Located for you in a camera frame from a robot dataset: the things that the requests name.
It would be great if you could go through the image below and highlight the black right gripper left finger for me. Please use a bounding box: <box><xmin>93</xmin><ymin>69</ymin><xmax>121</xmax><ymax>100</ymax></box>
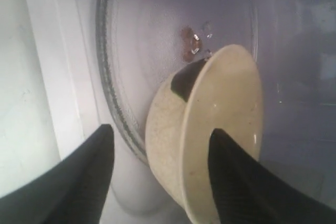
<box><xmin>1</xmin><ymin>124</ymin><xmax>114</xmax><ymax>223</ymax></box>

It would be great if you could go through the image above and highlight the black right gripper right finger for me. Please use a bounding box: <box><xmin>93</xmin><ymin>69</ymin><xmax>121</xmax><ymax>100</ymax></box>
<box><xmin>209</xmin><ymin>129</ymin><xmax>335</xmax><ymax>223</ymax></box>

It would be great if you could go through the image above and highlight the glass turntable plate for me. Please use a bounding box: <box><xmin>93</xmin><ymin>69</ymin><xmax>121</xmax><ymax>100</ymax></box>
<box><xmin>96</xmin><ymin>0</ymin><xmax>257</xmax><ymax>162</ymax></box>

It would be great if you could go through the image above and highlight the white microwave oven body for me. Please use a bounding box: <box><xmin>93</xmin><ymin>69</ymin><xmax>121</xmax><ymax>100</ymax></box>
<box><xmin>1</xmin><ymin>0</ymin><xmax>335</xmax><ymax>223</ymax></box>

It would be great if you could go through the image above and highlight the cream ceramic bowl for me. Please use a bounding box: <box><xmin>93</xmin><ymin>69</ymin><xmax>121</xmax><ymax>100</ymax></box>
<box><xmin>145</xmin><ymin>45</ymin><xmax>263</xmax><ymax>223</ymax></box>

